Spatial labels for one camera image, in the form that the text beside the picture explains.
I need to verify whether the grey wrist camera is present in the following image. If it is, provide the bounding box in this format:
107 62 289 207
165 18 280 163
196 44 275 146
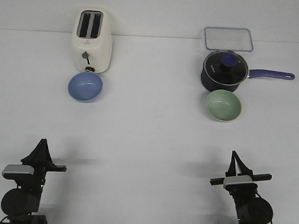
2 164 34 180
223 175 253 189

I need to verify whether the green bowl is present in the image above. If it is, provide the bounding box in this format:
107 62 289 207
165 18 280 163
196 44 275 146
206 89 242 122

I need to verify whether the glass lid with blue knob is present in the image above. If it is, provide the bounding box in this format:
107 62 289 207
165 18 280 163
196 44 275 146
204 50 248 86

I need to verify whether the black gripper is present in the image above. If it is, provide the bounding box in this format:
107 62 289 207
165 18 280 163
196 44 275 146
210 151 272 197
21 138 67 186

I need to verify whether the dark blue saucepan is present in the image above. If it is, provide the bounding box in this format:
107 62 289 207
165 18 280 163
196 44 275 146
199 49 296 97

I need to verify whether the blue bowl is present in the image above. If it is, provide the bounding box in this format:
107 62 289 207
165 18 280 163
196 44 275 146
67 72 103 103

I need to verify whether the cream white two-slot toaster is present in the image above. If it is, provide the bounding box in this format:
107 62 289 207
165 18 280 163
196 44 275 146
71 7 113 73

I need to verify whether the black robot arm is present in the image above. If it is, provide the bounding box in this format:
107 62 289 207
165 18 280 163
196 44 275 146
1 138 67 224
210 151 273 224

